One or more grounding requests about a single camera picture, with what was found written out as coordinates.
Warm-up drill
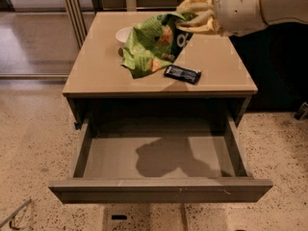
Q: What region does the open grey top drawer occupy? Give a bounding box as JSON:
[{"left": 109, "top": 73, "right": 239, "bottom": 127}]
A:
[{"left": 49, "top": 114, "right": 272, "bottom": 203}]

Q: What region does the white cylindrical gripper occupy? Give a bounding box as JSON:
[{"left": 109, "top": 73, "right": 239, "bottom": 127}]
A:
[{"left": 176, "top": 0, "right": 268, "bottom": 37}]

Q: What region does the black snack bar wrapper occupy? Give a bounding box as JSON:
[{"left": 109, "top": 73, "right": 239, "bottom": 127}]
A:
[{"left": 164, "top": 64, "right": 201, "bottom": 85}]

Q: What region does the white ceramic bowl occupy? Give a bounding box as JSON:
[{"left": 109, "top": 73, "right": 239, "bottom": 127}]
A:
[{"left": 115, "top": 27, "right": 132, "bottom": 44}]

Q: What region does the metal rod on floor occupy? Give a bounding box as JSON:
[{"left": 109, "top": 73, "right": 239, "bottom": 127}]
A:
[{"left": 0, "top": 199, "right": 31, "bottom": 231}]

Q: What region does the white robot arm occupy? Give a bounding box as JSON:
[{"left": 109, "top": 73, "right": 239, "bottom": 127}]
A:
[{"left": 176, "top": 0, "right": 308, "bottom": 37}]

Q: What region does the beige cabinet with counter top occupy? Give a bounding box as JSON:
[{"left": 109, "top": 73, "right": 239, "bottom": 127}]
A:
[{"left": 63, "top": 12, "right": 257, "bottom": 123}]

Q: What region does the green rice chip bag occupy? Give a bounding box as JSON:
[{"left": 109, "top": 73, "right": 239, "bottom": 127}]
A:
[{"left": 122, "top": 13, "right": 195, "bottom": 79}]

